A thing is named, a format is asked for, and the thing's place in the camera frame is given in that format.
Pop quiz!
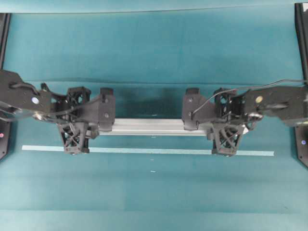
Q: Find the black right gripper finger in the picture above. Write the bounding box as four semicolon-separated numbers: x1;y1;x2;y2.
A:
212;124;243;156
215;92;233;113

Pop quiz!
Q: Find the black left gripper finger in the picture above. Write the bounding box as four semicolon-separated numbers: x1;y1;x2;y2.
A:
66;87;91;104
57;122;90;155

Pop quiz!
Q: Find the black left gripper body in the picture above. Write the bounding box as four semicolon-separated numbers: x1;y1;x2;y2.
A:
40;83;99;139

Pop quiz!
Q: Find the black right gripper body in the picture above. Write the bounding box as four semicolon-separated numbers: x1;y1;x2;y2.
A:
197;88;257;141

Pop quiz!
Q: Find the silver aluminium extrusion rail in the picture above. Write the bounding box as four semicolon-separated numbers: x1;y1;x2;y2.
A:
97;117;249;138

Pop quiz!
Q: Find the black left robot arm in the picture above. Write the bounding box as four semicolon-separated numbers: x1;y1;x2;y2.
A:
0;70;99;155

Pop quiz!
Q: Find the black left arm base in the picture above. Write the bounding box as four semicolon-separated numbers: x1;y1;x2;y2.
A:
0;120;11;159

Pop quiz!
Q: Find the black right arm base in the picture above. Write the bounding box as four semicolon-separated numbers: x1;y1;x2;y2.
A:
295;126;308;167

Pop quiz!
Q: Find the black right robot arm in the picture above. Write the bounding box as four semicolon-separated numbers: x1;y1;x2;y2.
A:
210;86;308;156

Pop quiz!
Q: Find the light blue tape strip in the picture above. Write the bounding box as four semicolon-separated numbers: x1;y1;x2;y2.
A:
22;145;274;157

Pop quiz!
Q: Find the teal felt table mat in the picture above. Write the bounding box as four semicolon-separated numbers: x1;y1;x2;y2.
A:
0;4;308;231

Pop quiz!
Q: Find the teal felt backdrop cloth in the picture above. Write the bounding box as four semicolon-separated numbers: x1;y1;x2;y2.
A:
0;0;298;13

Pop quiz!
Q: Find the black right camera cable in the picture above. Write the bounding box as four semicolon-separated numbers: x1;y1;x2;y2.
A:
190;79;308;118

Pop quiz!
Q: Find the black camera cable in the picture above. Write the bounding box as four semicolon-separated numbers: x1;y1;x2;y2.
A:
0;82;102;121
190;79;308;118

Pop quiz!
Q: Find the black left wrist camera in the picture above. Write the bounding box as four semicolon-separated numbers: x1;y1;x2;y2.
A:
99;88;116;132

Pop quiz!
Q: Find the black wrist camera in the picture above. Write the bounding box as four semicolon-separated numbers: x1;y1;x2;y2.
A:
99;88;116;132
181;88;201;131

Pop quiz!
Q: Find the black left camera cable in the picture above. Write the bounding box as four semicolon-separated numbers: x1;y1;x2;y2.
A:
0;82;102;121

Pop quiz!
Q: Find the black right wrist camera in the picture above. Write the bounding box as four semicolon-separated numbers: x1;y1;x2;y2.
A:
181;88;201;131

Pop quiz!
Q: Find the black right frame post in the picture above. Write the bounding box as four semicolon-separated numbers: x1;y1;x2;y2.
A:
295;2;308;81

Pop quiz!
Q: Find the black frame post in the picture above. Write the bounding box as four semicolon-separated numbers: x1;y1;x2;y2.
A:
0;13;11;69
295;2;308;81

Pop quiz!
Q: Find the black left frame post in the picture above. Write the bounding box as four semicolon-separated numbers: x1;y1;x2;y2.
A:
0;13;11;69

